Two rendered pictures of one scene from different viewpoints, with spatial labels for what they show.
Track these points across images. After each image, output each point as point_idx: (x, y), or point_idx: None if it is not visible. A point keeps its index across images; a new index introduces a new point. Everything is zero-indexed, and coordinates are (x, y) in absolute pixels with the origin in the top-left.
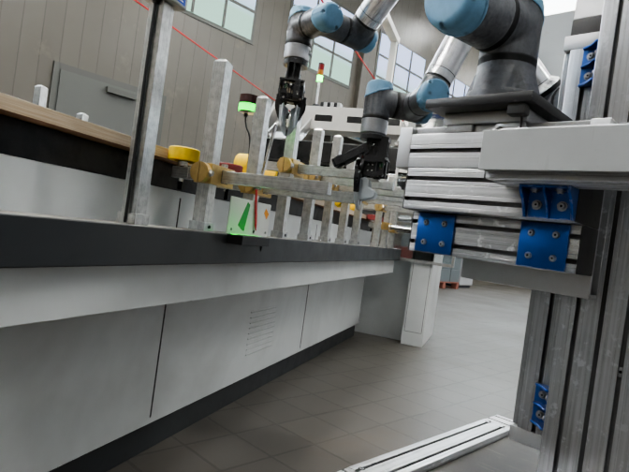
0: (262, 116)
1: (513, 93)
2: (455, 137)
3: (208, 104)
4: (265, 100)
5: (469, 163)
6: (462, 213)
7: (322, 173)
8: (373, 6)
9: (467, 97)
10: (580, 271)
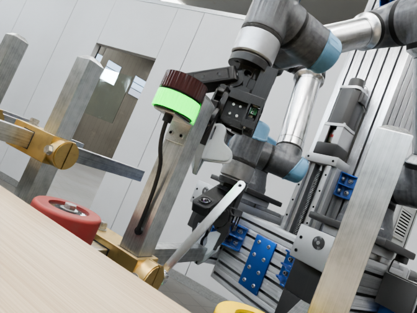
0: (198, 140)
1: (411, 253)
2: (368, 261)
3: (376, 236)
4: (211, 110)
5: (367, 283)
6: None
7: (87, 164)
8: None
9: (399, 248)
10: None
